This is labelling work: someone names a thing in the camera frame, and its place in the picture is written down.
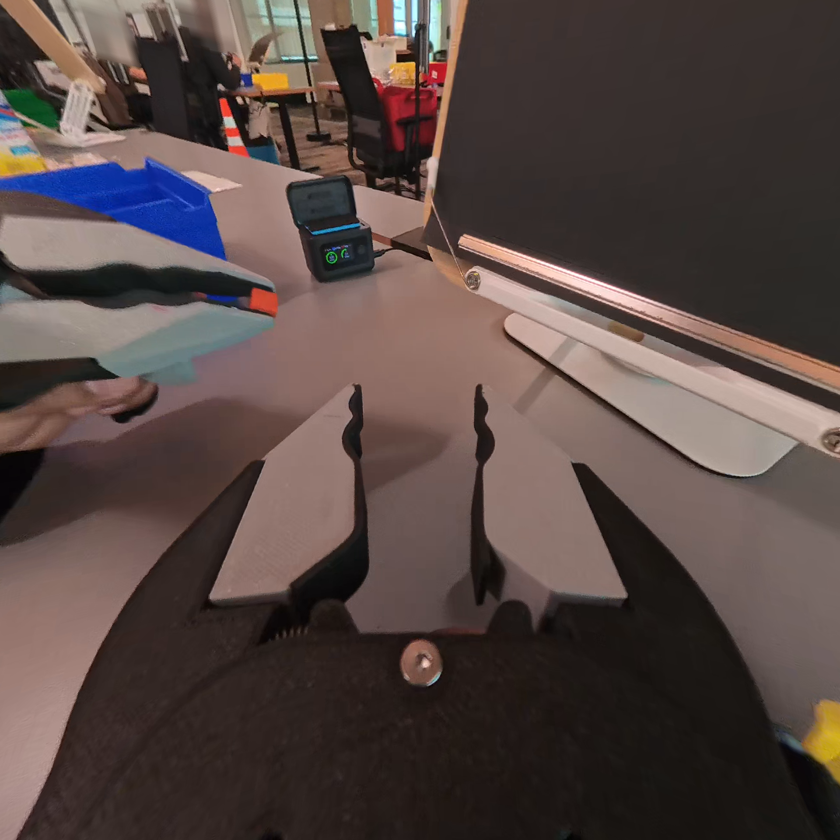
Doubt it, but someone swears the black charging case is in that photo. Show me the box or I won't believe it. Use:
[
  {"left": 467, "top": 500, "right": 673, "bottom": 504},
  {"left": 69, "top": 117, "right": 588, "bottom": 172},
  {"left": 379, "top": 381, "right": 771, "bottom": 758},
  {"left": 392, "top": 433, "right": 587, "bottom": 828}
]
[{"left": 285, "top": 174, "right": 376, "bottom": 284}]

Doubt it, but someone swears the thin retaining wire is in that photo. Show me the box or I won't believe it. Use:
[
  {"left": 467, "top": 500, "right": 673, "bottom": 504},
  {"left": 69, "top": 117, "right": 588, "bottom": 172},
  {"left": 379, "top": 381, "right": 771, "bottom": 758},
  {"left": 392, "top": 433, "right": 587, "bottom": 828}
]
[{"left": 425, "top": 156, "right": 484, "bottom": 291}]

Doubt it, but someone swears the black office chair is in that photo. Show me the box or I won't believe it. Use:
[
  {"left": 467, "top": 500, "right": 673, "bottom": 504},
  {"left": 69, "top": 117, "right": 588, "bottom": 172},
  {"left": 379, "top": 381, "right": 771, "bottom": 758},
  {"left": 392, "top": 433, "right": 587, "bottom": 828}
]
[{"left": 320, "top": 25, "right": 438, "bottom": 193}]

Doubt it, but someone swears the person's left forearm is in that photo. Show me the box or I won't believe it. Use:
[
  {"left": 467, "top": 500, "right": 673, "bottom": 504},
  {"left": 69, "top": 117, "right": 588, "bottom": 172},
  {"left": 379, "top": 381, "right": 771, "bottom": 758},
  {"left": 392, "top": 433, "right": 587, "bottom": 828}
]
[{"left": 0, "top": 449, "right": 45, "bottom": 521}]

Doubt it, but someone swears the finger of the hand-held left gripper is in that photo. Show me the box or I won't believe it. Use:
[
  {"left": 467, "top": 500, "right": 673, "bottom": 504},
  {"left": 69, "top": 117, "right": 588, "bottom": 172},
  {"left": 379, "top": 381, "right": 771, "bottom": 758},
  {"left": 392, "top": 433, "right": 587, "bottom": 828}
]
[
  {"left": 0, "top": 298, "right": 277, "bottom": 386},
  {"left": 0, "top": 213, "right": 277, "bottom": 304}
]

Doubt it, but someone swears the person's left hand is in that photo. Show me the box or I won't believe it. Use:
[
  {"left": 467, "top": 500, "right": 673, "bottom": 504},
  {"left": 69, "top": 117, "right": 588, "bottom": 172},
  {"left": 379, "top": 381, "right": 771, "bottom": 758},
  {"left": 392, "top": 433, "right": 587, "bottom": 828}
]
[{"left": 0, "top": 379, "right": 157, "bottom": 455}]

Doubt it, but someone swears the white paper sheet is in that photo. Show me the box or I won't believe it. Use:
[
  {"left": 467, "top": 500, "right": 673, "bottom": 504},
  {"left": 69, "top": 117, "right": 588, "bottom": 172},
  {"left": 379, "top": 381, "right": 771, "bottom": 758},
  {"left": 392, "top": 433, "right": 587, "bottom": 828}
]
[{"left": 180, "top": 169, "right": 244, "bottom": 194}]

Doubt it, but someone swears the blue plastic bin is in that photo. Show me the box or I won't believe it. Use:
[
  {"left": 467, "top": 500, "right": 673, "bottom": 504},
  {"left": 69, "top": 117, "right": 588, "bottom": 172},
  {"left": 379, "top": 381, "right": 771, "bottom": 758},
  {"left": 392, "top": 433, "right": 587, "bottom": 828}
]
[{"left": 0, "top": 157, "right": 228, "bottom": 261}]

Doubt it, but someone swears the black floor lamp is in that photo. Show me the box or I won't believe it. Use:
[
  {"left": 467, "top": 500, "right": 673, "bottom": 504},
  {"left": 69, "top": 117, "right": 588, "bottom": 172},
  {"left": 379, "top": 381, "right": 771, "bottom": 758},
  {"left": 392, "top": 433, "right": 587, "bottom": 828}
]
[{"left": 292, "top": 0, "right": 333, "bottom": 143}]

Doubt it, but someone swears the orange traffic cone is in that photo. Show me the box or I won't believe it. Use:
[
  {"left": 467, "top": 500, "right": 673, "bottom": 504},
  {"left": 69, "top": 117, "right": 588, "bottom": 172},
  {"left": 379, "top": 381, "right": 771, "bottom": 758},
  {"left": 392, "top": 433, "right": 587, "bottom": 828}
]
[{"left": 218, "top": 97, "right": 252, "bottom": 160}]

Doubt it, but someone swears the wooden background desk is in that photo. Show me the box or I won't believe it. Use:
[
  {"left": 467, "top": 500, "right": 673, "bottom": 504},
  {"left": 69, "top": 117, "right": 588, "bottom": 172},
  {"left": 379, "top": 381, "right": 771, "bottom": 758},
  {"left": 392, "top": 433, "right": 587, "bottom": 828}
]
[{"left": 226, "top": 84, "right": 317, "bottom": 173}]

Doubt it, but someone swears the dark brown flat panel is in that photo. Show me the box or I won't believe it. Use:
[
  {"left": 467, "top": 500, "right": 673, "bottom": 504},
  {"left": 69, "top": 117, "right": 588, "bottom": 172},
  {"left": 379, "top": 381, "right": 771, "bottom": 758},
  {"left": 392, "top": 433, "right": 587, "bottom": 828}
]
[{"left": 392, "top": 226, "right": 435, "bottom": 261}]

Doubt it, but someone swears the beige cardboard panel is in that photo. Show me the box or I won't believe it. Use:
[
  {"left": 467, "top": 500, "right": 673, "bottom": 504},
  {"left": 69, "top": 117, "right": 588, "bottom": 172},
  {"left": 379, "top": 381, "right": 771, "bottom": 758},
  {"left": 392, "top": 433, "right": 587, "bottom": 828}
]
[{"left": 0, "top": 0, "right": 107, "bottom": 94}]

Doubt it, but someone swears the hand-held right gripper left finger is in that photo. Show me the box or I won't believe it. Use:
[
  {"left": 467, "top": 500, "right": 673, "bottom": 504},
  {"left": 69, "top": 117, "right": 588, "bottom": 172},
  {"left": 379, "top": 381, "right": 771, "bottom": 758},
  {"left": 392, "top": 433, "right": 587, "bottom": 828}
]
[{"left": 209, "top": 384, "right": 370, "bottom": 606}]

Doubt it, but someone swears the yellow plastic bin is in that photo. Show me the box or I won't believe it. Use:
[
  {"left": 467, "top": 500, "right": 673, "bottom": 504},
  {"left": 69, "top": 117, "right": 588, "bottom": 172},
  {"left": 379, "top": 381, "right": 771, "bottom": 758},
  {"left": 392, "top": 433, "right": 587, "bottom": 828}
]
[{"left": 804, "top": 699, "right": 840, "bottom": 786}]

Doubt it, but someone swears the disinfecting wipes canister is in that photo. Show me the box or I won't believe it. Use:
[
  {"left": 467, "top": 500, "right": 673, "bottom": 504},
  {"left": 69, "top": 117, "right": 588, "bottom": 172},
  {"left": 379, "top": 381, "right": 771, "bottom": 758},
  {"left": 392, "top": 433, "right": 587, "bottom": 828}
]
[{"left": 0, "top": 92, "right": 48, "bottom": 178}]

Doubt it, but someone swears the white laptop stand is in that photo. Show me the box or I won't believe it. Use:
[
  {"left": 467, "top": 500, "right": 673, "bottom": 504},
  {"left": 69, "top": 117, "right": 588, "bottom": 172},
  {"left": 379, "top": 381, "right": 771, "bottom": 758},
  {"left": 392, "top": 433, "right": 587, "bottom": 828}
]
[{"left": 59, "top": 79, "right": 127, "bottom": 148}]

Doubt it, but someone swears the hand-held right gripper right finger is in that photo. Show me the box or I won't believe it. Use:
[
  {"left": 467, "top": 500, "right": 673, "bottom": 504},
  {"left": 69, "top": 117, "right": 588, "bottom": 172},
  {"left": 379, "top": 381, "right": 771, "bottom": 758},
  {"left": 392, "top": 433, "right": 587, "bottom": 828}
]
[{"left": 470, "top": 384, "right": 629, "bottom": 626}]

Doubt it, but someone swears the black monitor with wooden edge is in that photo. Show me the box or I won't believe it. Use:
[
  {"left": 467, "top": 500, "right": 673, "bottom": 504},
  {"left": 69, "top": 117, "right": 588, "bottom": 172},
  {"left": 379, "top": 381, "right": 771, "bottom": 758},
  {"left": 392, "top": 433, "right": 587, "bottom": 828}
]
[{"left": 423, "top": 0, "right": 840, "bottom": 412}]

